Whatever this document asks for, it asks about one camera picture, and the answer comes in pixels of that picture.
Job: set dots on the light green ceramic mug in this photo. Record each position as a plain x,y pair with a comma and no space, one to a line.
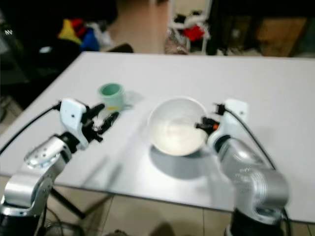
110,95

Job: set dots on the white printed bag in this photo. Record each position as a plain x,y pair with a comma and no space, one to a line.
104,34

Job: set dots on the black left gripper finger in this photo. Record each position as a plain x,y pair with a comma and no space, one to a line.
110,123
93,112

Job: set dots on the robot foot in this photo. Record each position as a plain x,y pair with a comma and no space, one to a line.
120,232
161,230

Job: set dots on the large white bowl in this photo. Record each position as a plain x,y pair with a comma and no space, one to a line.
177,132

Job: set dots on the patterned tote bag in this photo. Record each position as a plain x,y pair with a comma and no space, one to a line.
175,45

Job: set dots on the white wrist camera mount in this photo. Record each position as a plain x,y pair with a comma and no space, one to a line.
236,110
71,115

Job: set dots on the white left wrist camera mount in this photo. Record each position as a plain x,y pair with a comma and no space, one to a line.
71,115

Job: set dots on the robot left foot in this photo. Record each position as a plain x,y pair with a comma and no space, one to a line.
120,232

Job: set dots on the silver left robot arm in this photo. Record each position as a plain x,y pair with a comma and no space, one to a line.
37,167

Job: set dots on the red hat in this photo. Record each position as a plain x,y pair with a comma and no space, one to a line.
78,25

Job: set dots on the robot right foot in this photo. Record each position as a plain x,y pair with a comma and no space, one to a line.
161,230

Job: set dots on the black round side table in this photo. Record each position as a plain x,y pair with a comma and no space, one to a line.
34,73

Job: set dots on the large brown cardboard box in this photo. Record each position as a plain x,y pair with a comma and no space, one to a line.
281,37

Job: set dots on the white metal rack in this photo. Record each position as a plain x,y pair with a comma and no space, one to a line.
174,12

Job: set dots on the blue bag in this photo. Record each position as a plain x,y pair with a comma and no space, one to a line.
89,41

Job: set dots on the yellow cloth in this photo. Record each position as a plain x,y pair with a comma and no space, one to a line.
68,33

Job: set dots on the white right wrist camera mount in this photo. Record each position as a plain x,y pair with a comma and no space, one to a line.
236,110

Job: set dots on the small white paper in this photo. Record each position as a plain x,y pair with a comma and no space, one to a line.
45,49

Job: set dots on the black table leg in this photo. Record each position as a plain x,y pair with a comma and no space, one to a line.
66,204

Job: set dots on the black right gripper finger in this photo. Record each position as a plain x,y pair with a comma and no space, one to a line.
203,125

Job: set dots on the black chair back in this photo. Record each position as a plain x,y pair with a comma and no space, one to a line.
122,48

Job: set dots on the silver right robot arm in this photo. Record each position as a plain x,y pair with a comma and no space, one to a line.
251,174

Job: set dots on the red cloth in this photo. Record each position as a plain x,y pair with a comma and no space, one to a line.
194,33

